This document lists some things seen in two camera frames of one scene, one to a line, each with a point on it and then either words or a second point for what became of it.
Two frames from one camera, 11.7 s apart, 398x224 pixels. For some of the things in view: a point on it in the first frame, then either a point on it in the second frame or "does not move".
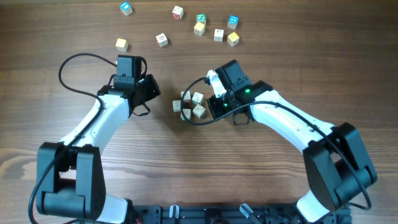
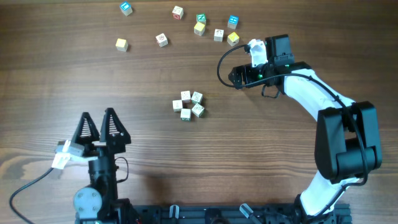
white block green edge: (198, 98) does not move
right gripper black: (217, 111) to (247, 70)
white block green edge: (199, 111) does not move
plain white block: (187, 112) does not move
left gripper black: (154, 90) to (115, 144)
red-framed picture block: (186, 98) does not move
